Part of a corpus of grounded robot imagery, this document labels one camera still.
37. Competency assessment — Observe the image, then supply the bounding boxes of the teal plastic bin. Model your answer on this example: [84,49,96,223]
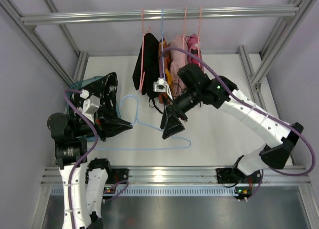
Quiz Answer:
[63,75,123,142]

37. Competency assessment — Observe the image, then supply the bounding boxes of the pink camouflage trousers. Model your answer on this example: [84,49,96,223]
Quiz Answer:
[186,34,204,72]

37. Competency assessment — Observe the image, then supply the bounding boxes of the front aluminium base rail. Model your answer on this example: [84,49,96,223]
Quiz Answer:
[39,164,311,197]

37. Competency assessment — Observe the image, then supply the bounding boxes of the right aluminium frame beam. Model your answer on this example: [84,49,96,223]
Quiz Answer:
[251,0,317,84]

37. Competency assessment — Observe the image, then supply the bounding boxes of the pink hanger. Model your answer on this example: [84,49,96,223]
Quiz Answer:
[139,8,151,92]
[183,7,187,65]
[197,7,203,59]

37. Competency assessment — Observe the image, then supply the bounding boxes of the left aluminium frame beam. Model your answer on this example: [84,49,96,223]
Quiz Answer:
[0,0,80,85]

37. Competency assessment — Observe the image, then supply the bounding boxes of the black white patterned trousers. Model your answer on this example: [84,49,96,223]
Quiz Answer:
[67,71,125,140]

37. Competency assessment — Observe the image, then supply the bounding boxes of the aluminium hanging rail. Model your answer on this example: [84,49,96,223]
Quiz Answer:
[20,4,299,26]

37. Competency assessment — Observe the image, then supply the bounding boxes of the plain black trousers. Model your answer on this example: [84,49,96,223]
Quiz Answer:
[132,33,163,114]

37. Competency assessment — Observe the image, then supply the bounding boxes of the light pink trousers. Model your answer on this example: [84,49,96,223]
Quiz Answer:
[170,35,188,98]

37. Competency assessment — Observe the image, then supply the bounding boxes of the left aluminium floor extrusion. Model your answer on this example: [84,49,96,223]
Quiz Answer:
[73,51,89,82]

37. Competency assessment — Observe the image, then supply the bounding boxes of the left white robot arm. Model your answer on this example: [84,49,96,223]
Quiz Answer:
[47,113,132,229]

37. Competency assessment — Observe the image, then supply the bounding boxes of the blue hanger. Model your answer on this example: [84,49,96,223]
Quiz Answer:
[94,94,192,152]
[159,8,166,81]

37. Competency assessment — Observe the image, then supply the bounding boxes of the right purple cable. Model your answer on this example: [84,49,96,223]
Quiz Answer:
[158,46,315,202]

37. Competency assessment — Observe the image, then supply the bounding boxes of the aluminium floor extrusion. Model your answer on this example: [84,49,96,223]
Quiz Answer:
[73,51,89,82]
[236,44,297,165]

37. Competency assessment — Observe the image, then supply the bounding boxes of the orange camouflage trousers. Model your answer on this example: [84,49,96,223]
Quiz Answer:
[158,38,173,95]

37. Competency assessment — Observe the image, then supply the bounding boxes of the aluminium frame beam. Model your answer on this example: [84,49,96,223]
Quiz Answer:
[251,0,317,84]
[0,0,80,85]

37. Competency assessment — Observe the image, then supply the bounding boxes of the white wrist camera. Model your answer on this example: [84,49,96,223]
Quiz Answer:
[80,89,100,123]
[153,78,173,100]

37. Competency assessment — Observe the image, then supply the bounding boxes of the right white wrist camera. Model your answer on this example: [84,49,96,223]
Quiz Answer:
[153,78,173,100]

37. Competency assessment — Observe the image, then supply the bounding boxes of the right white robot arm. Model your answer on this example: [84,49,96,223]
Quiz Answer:
[160,63,304,184]

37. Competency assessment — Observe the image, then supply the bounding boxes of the right aluminium floor extrusion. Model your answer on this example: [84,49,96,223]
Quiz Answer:
[236,44,297,165]

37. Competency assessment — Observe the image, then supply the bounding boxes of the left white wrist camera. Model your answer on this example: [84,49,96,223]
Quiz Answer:
[80,89,100,123]

